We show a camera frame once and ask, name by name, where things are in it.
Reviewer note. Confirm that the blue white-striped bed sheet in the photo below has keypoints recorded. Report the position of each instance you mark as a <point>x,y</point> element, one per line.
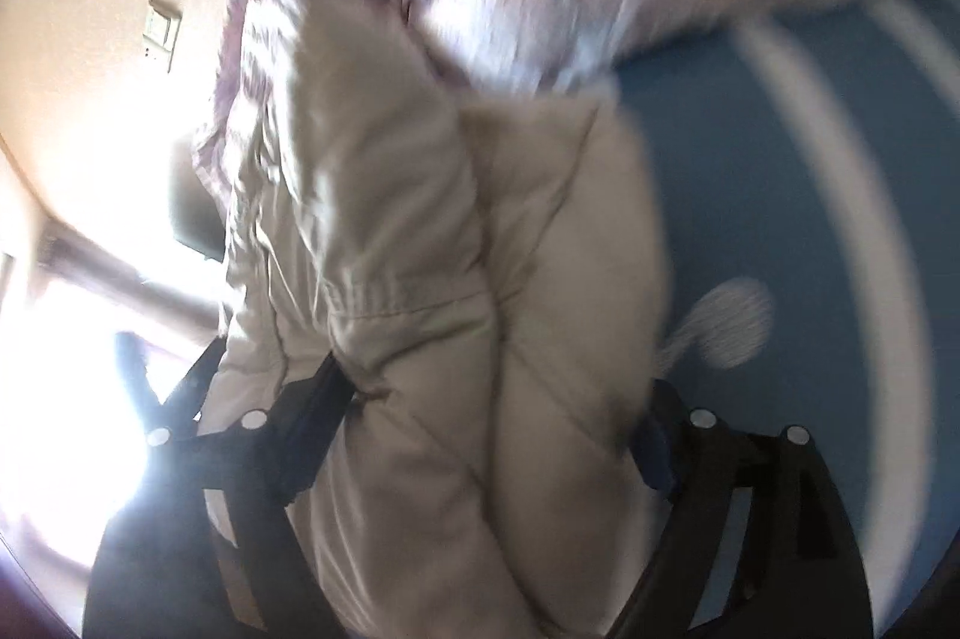
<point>750,196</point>

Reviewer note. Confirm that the beige puffer jacket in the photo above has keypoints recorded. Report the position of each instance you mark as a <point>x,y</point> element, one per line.
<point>390,234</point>

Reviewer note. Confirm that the dark blurred object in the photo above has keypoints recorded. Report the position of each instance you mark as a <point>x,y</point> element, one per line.
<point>131,369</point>

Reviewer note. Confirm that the bright window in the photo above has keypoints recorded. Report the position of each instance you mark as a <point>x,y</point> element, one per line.
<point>60,384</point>

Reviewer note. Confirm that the white wall switch plate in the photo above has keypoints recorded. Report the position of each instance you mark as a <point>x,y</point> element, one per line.
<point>161,33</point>

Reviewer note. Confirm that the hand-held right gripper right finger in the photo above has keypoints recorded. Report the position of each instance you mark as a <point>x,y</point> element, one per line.
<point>656,459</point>

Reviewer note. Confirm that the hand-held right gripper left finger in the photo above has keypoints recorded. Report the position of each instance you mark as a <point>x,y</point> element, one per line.
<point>307,451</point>

